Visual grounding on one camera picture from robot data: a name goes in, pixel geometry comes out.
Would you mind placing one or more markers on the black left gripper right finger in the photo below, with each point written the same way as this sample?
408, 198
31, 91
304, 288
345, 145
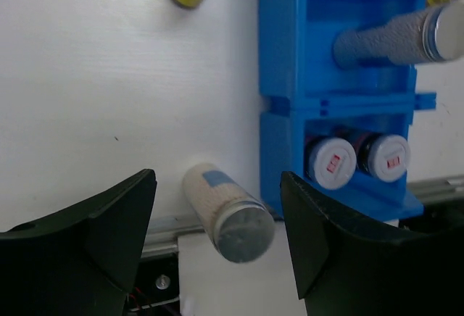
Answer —
346, 263

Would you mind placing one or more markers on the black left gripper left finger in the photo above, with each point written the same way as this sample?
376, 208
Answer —
81, 260

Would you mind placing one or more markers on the sauce jar white lid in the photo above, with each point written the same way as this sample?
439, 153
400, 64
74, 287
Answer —
329, 161
383, 156

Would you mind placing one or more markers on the white bead jar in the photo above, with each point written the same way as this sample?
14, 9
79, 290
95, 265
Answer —
434, 34
240, 226

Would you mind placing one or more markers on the blue three-compartment plastic bin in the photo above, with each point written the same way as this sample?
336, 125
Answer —
309, 95

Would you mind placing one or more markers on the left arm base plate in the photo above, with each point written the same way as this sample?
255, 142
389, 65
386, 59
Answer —
157, 288

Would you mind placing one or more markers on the aluminium table edge rail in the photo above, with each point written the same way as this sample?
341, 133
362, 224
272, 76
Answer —
438, 195

